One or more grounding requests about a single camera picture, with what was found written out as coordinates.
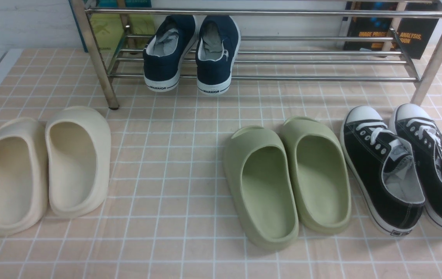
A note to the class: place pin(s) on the green foam slide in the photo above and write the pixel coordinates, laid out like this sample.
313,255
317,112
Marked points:
318,173
256,167

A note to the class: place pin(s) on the yellow green box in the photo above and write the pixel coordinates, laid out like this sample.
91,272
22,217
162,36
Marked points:
108,28

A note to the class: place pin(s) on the left green foam slide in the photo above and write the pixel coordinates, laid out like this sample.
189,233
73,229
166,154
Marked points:
256,167

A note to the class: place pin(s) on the left black canvas sneaker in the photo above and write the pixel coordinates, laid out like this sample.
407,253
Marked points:
384,167

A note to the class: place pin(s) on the navy canvas sneaker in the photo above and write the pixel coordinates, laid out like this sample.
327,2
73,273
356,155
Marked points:
217,49
165,51

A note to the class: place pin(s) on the steel shoe rack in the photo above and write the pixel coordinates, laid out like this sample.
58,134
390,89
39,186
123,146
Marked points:
126,52

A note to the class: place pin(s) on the cream foam slide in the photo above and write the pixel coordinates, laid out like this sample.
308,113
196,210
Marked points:
78,141
23,175

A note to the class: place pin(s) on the right green foam slide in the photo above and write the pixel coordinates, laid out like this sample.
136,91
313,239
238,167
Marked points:
318,173

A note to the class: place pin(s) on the right black canvas sneaker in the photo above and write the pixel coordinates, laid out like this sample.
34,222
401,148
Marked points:
412,123

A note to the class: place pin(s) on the black book orange lettering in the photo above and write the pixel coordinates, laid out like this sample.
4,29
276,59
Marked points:
414,33

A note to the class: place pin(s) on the right cream foam slide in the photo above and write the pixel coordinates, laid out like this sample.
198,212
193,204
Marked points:
78,141

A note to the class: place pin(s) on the left cream foam slide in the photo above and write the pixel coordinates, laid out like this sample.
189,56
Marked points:
23,175

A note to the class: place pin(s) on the black canvas sneaker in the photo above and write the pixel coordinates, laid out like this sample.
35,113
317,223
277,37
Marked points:
412,123
384,167

